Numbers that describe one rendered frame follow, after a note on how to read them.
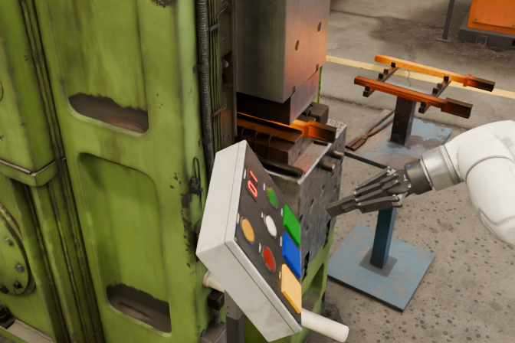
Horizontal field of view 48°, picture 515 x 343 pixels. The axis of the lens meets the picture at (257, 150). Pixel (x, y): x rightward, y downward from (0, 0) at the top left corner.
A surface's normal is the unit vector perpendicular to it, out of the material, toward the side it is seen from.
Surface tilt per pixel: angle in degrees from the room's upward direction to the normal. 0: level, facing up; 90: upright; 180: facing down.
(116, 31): 89
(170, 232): 90
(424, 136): 0
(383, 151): 0
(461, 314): 0
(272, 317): 90
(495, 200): 54
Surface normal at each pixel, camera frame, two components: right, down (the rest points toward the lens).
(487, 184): -0.76, -0.50
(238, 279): -0.05, 0.55
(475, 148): -0.53, -0.62
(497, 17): -0.43, 0.50
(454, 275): 0.01, -0.83
